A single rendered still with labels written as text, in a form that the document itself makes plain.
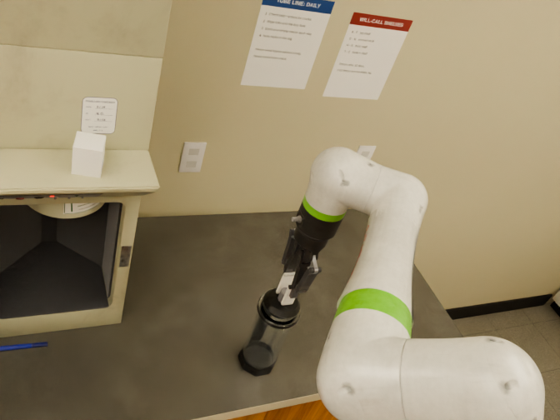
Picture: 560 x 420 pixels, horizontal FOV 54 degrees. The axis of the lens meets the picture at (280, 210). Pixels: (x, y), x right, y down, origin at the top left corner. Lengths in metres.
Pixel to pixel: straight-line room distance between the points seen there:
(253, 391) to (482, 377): 0.87
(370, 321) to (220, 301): 0.90
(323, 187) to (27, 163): 0.53
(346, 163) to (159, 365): 0.73
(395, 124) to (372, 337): 1.31
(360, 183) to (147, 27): 0.47
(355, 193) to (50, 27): 0.59
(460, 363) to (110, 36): 0.73
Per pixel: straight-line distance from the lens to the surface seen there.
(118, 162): 1.09
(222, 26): 1.53
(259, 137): 1.77
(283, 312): 1.32
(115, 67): 1.03
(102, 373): 1.46
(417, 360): 0.73
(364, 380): 0.74
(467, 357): 0.72
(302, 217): 1.13
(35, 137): 1.10
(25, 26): 0.99
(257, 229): 1.88
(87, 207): 1.25
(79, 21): 0.99
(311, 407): 1.69
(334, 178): 1.05
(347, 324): 0.79
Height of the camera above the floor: 2.18
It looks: 38 degrees down
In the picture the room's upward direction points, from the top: 21 degrees clockwise
